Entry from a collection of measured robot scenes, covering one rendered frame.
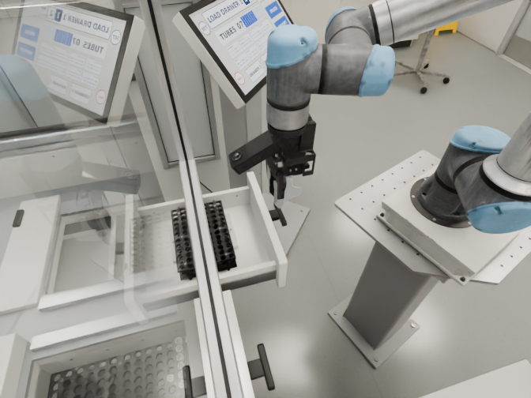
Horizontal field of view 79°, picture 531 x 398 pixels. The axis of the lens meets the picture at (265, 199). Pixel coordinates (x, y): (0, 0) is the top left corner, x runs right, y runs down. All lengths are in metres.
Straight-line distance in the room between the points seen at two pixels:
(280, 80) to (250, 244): 0.43
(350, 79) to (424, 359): 1.39
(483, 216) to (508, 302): 1.29
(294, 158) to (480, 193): 0.39
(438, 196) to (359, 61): 0.52
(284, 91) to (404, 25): 0.24
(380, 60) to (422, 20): 0.14
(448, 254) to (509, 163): 0.28
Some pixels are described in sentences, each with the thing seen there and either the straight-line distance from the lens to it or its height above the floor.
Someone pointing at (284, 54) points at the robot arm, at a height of 1.30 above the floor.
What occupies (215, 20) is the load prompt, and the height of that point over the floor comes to 1.15.
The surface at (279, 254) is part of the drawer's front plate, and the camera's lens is 0.68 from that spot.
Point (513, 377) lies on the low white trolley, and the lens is 0.91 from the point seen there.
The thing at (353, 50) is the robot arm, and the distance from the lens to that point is 0.54.
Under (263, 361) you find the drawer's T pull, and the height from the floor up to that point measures 0.91.
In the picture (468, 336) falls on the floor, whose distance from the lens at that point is 1.84.
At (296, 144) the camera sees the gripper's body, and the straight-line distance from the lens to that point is 0.63.
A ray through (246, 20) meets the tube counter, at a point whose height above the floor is 1.11.
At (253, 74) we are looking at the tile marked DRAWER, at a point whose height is 1.00.
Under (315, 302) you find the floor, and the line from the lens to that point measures 1.67.
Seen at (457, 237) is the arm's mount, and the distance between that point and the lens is 0.96.
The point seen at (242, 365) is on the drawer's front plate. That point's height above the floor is 0.93.
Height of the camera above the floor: 1.50
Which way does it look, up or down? 47 degrees down
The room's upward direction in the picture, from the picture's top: straight up
